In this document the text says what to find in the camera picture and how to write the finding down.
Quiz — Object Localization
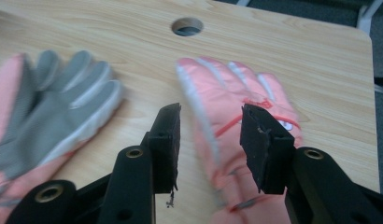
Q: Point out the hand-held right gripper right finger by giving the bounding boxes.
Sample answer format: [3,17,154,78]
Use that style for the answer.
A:
[239,103,296,196]

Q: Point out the pink glove with white stripes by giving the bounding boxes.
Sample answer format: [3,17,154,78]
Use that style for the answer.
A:
[175,56,304,224]

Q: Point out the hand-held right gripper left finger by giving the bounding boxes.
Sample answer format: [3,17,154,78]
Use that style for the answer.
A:
[142,102,182,196]

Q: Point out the white metal desk frame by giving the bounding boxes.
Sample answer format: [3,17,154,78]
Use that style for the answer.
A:
[356,0,383,32]

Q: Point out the pink glove with grey palm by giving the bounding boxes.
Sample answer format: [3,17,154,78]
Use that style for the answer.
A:
[0,49,125,217]

